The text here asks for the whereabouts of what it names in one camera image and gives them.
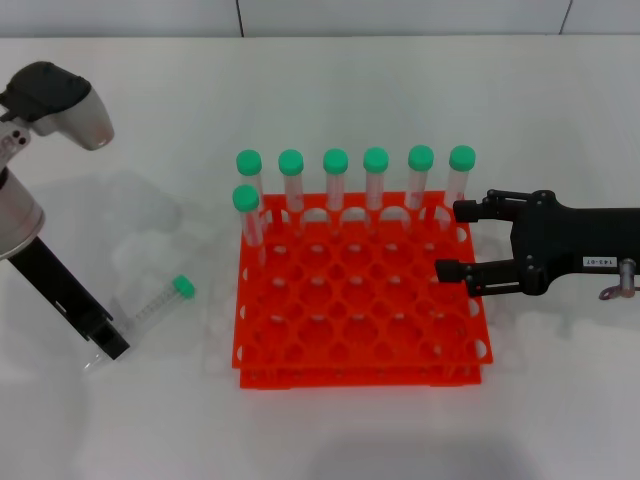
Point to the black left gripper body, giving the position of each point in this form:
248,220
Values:
55,290

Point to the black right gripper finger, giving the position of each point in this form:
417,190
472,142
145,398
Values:
450,271
465,211

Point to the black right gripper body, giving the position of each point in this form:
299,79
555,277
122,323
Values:
565,235

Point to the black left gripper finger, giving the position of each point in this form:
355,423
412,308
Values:
124,345

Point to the clear green-capped test tube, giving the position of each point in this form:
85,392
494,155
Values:
246,196
462,157
376,159
335,160
291,161
248,162
183,285
421,157

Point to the orange test tube rack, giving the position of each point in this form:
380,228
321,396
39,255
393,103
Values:
350,381

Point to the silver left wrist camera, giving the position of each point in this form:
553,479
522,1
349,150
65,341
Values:
85,120

